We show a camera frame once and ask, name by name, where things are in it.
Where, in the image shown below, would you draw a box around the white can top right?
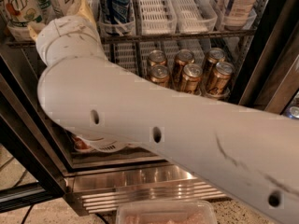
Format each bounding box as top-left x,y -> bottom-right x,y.
211,0 -> 256,31

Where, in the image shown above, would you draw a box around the front left red can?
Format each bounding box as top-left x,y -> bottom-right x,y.
72,136 -> 90,151

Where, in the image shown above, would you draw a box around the clear plastic container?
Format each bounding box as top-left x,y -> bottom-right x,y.
116,200 -> 218,224

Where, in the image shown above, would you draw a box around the rear right gold can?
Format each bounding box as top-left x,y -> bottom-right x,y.
203,48 -> 226,78

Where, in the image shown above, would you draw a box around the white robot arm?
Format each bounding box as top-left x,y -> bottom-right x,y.
28,0 -> 299,224

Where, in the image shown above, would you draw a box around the front right gold can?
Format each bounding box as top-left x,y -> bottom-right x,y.
206,62 -> 235,95

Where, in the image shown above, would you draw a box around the rear left gold can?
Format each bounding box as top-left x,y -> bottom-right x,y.
147,49 -> 167,66

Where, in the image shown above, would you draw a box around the blue can right fridge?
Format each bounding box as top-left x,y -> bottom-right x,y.
286,106 -> 299,119

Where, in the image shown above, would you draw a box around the front left gold can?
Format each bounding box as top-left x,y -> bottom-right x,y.
149,65 -> 170,88

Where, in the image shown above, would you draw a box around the black fridge door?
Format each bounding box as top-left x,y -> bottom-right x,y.
0,60 -> 65,213

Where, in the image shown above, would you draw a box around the top wire shelf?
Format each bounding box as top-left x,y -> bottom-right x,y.
1,29 -> 256,49

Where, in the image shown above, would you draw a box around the rear left 7up can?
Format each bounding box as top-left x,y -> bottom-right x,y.
36,0 -> 53,23

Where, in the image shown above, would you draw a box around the blue pepsi can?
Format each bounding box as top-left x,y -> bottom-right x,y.
100,0 -> 134,36

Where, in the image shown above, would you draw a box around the stainless steel fridge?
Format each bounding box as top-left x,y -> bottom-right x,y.
0,0 -> 299,216

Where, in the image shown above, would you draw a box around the front middle gold can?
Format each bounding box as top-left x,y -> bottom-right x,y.
178,63 -> 203,94

